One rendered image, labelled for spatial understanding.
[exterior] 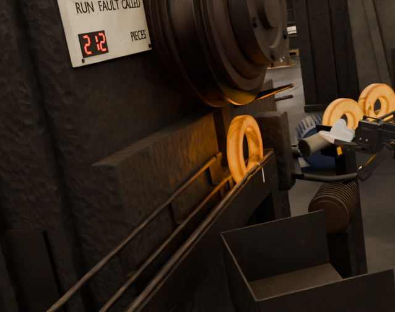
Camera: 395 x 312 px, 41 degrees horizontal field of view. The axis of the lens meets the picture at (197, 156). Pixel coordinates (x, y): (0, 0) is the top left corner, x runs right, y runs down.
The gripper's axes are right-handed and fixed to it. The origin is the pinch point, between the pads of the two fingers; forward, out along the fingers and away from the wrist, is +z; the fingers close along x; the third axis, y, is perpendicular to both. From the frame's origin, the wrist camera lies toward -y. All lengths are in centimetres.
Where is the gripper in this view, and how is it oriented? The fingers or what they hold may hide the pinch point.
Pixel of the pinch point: (323, 136)
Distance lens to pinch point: 145.9
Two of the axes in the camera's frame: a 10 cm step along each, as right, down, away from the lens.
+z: -8.9, -2.4, 3.7
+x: -4.3, 2.8, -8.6
